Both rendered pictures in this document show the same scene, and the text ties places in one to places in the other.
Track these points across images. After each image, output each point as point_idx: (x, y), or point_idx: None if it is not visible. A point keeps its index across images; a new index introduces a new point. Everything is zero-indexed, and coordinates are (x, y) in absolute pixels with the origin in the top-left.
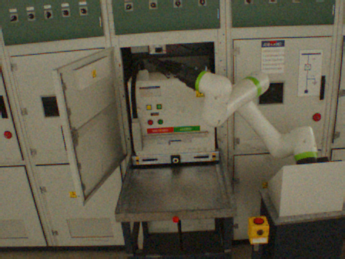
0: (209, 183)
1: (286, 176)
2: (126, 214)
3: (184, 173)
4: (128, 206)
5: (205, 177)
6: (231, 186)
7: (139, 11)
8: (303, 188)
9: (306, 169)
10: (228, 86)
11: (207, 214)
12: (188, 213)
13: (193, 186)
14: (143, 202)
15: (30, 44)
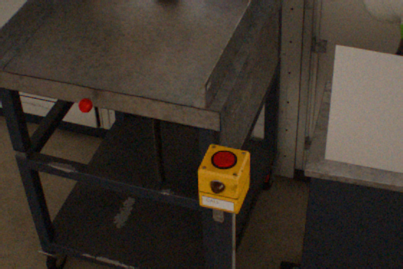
0: (204, 38)
1: (343, 70)
2: (1, 73)
3: (170, 3)
4: (11, 57)
5: (206, 24)
6: (245, 59)
7: None
8: (386, 111)
9: (395, 67)
10: None
11: (156, 111)
12: (116, 98)
13: (167, 38)
14: (46, 53)
15: None
